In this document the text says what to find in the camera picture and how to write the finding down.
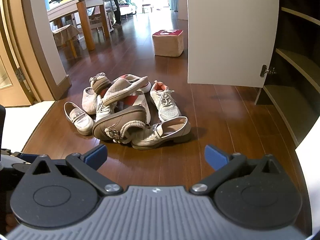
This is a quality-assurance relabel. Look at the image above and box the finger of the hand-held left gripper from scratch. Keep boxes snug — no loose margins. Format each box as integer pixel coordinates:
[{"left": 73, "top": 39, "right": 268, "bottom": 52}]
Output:
[{"left": 0, "top": 149, "right": 38, "bottom": 167}]

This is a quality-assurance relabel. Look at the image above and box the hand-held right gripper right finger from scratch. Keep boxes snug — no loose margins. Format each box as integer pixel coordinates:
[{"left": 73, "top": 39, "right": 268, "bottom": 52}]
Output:
[{"left": 189, "top": 144, "right": 293, "bottom": 195}]

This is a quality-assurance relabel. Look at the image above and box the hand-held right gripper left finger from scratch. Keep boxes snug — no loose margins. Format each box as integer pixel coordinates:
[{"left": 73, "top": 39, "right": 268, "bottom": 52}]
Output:
[{"left": 21, "top": 144, "right": 123, "bottom": 196}]

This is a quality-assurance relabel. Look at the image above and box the white patent loafer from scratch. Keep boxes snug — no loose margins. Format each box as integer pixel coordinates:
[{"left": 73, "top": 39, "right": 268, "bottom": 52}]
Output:
[
  {"left": 131, "top": 116, "right": 191, "bottom": 150},
  {"left": 64, "top": 102, "right": 94, "bottom": 136}
]

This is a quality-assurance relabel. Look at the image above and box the brown fur-lined buckle shoe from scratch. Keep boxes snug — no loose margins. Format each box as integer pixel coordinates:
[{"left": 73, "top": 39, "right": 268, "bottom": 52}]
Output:
[
  {"left": 92, "top": 105, "right": 151, "bottom": 145},
  {"left": 89, "top": 72, "right": 113, "bottom": 93}
]

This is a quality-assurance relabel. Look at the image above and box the white mesh sneaker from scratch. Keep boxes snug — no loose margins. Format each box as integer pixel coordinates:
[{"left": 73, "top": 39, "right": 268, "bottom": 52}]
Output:
[
  {"left": 149, "top": 80, "right": 181, "bottom": 123},
  {"left": 95, "top": 94, "right": 118, "bottom": 122}
]

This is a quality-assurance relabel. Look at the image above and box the red and white slipper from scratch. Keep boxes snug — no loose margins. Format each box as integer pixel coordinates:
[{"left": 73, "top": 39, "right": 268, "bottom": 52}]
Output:
[
  {"left": 139, "top": 81, "right": 152, "bottom": 93},
  {"left": 117, "top": 91, "right": 152, "bottom": 125}
]

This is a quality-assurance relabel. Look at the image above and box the metal door hinge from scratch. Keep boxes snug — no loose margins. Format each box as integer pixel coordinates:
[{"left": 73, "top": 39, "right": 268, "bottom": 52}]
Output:
[{"left": 15, "top": 67, "right": 25, "bottom": 83}]

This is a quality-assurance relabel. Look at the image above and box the wooden door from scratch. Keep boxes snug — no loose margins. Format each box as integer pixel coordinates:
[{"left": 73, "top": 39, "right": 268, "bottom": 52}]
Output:
[{"left": 0, "top": 0, "right": 42, "bottom": 105}]

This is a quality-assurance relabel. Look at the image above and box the metal cabinet hinge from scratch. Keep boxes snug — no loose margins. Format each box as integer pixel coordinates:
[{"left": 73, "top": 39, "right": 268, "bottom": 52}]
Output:
[{"left": 260, "top": 64, "right": 277, "bottom": 78}]

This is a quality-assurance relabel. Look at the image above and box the wooden chair with cushion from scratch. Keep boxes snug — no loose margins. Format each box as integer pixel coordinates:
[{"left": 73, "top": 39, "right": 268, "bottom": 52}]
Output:
[
  {"left": 87, "top": 4, "right": 105, "bottom": 34},
  {"left": 52, "top": 25, "right": 80, "bottom": 59}
]

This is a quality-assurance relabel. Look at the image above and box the cardboard box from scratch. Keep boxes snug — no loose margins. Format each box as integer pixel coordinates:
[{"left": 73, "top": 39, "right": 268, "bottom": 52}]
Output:
[
  {"left": 152, "top": 29, "right": 184, "bottom": 58},
  {"left": 178, "top": 0, "right": 188, "bottom": 21}
]

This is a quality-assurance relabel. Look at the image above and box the wooden glass cabinet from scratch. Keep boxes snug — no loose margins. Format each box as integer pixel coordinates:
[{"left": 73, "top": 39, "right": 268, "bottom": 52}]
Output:
[{"left": 47, "top": 0, "right": 110, "bottom": 50}]

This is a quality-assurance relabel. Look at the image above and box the dark wooden chair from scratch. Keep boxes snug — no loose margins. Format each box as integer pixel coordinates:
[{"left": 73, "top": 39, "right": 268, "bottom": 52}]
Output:
[{"left": 141, "top": 0, "right": 153, "bottom": 14}]

